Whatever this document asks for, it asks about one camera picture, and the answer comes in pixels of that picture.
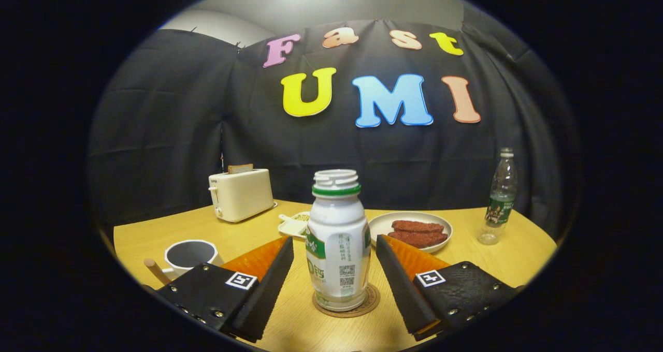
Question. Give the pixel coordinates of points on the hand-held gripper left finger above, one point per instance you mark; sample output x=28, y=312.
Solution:
x=269, y=290

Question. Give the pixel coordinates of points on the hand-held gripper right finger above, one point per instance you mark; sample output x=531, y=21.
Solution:
x=401, y=290

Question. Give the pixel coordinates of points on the round cork coaster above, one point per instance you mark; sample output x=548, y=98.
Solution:
x=372, y=300

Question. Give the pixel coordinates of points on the white juice bottle green collar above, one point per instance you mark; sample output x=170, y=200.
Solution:
x=339, y=228

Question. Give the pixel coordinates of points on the clear plastic water bottle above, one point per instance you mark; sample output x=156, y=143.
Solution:
x=500, y=202

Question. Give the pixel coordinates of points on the reddish brown sausage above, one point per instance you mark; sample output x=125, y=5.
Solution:
x=417, y=226
x=417, y=239

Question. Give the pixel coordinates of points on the white divided bean dish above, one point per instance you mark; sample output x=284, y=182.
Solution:
x=292, y=226

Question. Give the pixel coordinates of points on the white plate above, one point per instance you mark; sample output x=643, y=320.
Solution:
x=380, y=225

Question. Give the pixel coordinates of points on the wooden table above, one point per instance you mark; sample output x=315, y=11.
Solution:
x=492, y=259

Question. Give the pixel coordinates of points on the cream toaster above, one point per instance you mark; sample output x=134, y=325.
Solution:
x=243, y=196

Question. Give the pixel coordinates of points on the bread slice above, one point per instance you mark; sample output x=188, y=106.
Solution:
x=241, y=169

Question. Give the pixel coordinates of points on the black backdrop cloth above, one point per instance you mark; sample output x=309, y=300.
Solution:
x=171, y=134

